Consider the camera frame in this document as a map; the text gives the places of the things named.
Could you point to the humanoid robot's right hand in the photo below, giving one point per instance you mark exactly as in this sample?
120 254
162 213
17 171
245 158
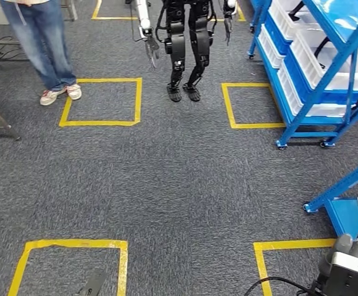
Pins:
152 49

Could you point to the grey metal furniture leg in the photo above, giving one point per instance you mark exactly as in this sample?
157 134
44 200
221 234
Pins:
71 10

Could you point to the yellow floor tape square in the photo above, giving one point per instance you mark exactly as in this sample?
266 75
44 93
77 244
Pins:
123 269
138 102

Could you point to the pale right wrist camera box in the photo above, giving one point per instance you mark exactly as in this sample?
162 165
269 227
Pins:
346 275

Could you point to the humanoid robot's left arm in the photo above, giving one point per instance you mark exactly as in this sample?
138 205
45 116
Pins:
229 6

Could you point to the humanoid robot's left hand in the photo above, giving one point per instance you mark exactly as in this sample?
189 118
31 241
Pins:
228 28

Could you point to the black-legged humanoid robot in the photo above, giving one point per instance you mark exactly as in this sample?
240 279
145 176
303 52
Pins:
179 41

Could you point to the small blue metal rack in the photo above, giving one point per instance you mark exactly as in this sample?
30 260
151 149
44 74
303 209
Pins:
339 16

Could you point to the black left wrist bracket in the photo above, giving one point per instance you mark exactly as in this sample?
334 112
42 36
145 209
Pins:
94 282

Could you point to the black right camera bracket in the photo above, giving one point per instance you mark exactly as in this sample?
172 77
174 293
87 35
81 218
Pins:
316 288

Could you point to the humanoid robot's white right arm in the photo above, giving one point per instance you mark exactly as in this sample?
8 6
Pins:
142 16

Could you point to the white plastic bin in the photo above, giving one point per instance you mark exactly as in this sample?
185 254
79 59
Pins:
269 51
287 94
305 65
282 20

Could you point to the person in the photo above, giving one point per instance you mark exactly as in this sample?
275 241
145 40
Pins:
43 41

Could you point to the blue metal shelf rack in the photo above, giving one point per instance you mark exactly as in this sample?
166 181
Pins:
342 220

